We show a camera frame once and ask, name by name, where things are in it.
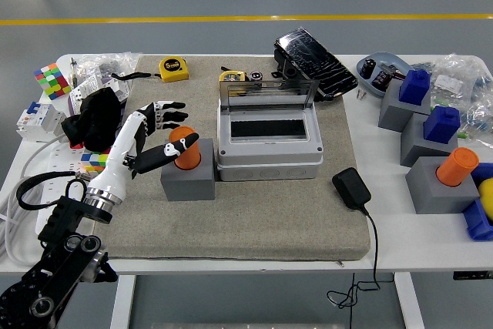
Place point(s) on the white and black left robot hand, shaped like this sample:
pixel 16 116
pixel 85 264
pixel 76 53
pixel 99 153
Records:
pixel 123 144

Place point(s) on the orange cylinder battery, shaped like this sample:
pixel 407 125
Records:
pixel 456 169
pixel 190 159

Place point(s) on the grey electrical box with clear lid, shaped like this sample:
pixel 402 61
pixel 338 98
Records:
pixel 269 152

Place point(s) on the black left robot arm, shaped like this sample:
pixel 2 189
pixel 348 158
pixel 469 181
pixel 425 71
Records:
pixel 61 213

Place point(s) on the black case with glossy lid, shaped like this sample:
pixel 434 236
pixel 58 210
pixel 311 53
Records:
pixel 316 63

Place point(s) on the blue square battery block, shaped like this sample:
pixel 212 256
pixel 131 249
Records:
pixel 414 88
pixel 441 126

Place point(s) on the colourful puzzle cube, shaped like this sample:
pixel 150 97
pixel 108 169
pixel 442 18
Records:
pixel 52 80
pixel 94 159

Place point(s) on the black cloth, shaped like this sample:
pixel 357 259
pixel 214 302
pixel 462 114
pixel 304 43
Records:
pixel 96 121

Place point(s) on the white power strip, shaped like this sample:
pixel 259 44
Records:
pixel 61 159

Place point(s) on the grey block with round hole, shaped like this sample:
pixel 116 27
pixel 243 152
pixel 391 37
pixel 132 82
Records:
pixel 188 186

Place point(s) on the clear plastic bag dark parts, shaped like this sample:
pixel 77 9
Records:
pixel 115 60

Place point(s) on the white circuit breaker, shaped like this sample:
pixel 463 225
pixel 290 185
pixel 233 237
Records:
pixel 38 123

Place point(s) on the yellow tape measure square label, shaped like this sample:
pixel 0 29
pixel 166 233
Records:
pixel 173 69

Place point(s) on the yellow tape measure round label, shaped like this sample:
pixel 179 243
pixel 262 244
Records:
pixel 231 76

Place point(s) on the grey-brown mat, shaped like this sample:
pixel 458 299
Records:
pixel 250 221

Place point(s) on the black capacitor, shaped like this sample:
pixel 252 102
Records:
pixel 256 75
pixel 381 78
pixel 368 69

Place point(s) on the white table leg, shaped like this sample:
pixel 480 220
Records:
pixel 123 302
pixel 410 302

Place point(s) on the black power adapter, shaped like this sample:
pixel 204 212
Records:
pixel 350 188

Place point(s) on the blue-grey tray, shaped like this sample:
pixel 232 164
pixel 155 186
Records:
pixel 398 62

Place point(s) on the clear plastic bag white label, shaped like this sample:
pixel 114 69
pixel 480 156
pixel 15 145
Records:
pixel 450 82

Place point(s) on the clear plastic bag blue parts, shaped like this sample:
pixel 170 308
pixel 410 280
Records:
pixel 481 109

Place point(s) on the blue plastic bin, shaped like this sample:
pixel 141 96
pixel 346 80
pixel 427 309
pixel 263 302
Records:
pixel 477 225

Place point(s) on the yellow round object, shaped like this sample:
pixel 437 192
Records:
pixel 487 198

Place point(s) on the black table control panel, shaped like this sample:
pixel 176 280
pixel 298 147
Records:
pixel 471 276

